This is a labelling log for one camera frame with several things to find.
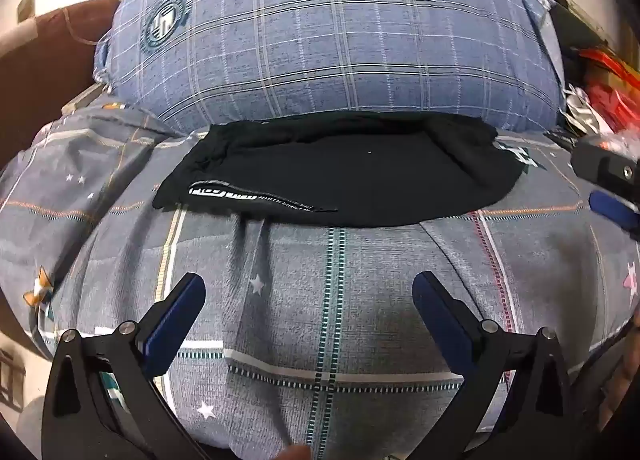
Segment black pants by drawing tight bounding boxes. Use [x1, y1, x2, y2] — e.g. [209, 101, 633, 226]
[152, 111, 526, 229]

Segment grey printed bed sheet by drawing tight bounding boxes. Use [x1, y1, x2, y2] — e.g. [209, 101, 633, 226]
[0, 90, 640, 460]

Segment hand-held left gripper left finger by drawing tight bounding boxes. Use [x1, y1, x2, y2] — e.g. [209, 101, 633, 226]
[40, 272, 221, 460]

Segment white and black patterned bag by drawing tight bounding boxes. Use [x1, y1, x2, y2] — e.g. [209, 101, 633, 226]
[561, 84, 617, 135]

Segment clear plastic bag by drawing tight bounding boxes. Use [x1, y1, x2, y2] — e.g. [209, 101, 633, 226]
[594, 132, 640, 162]

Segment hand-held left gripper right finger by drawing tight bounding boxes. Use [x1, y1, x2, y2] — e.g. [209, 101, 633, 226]
[411, 271, 601, 460]

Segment person's right forearm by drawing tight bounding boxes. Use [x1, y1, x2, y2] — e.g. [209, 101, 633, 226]
[597, 312, 640, 443]

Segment brown headboard cushion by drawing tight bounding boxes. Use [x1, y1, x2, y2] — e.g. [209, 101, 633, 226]
[0, 0, 121, 176]

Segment thin white cord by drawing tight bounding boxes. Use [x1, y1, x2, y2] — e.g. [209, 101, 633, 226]
[62, 7, 108, 47]

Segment blue plaid pillow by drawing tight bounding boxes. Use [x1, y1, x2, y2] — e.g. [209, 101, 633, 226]
[92, 0, 566, 136]

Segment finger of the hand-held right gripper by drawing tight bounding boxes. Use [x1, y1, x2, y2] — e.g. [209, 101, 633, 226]
[589, 191, 640, 231]
[571, 135, 640, 193]

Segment wooden chair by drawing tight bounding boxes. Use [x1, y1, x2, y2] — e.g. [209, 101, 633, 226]
[0, 347, 27, 415]

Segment small beige box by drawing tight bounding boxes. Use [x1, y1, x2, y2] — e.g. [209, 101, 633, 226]
[61, 84, 110, 117]

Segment red plastic packets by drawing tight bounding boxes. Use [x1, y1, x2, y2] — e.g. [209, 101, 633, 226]
[579, 47, 640, 136]

